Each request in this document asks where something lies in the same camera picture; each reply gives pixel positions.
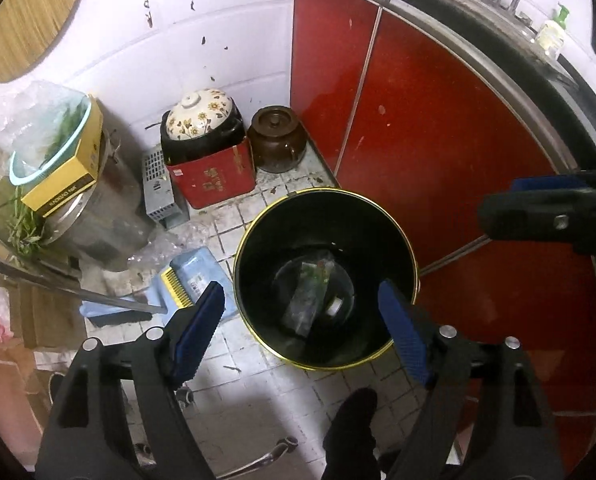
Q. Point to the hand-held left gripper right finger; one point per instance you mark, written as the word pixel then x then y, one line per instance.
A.
pixel 403 335

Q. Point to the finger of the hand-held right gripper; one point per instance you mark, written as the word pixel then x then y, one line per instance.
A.
pixel 538 220
pixel 543 185

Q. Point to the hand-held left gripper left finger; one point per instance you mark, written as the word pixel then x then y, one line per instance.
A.
pixel 197 332

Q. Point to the black bin with yellow rim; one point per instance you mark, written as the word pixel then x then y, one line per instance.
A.
pixel 263 270

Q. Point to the blue dustpan with yellow comb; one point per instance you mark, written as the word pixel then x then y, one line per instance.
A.
pixel 197 270

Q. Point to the small white scrap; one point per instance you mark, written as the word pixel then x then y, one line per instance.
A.
pixel 335 306

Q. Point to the metal broom rod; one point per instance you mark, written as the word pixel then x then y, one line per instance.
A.
pixel 112 302

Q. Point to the crumpled clear plastic film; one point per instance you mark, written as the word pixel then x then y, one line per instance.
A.
pixel 152 252

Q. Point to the clear plastic wrapper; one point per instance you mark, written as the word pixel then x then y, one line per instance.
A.
pixel 308 300

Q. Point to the red cabinet door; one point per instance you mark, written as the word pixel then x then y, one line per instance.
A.
pixel 528 335
pixel 453 125
pixel 328 60

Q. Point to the white soap bottle green pump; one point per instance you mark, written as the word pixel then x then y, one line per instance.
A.
pixel 550 35

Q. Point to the large steel pot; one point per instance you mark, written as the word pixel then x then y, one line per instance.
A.
pixel 107 210

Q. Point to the red gift box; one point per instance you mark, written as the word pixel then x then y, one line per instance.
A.
pixel 212 180

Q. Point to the brown cardboard box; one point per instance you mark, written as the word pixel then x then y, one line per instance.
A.
pixel 42 315
pixel 7 390

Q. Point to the black clay pot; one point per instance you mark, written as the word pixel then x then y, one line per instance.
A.
pixel 227 140

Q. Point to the yellow cardboard box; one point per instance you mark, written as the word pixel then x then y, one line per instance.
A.
pixel 62 185

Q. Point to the brown ceramic jar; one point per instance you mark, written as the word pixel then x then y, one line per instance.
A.
pixel 278 145

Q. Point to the green leafy vegetables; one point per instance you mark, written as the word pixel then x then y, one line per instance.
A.
pixel 22 225

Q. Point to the floral ceramic pot lid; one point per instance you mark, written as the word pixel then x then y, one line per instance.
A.
pixel 197 115

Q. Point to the teal plastic basin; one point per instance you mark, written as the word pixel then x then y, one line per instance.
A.
pixel 13 172

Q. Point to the clear plastic bag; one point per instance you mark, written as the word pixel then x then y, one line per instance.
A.
pixel 7 110

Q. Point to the round wooden board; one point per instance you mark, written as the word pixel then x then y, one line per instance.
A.
pixel 27 20

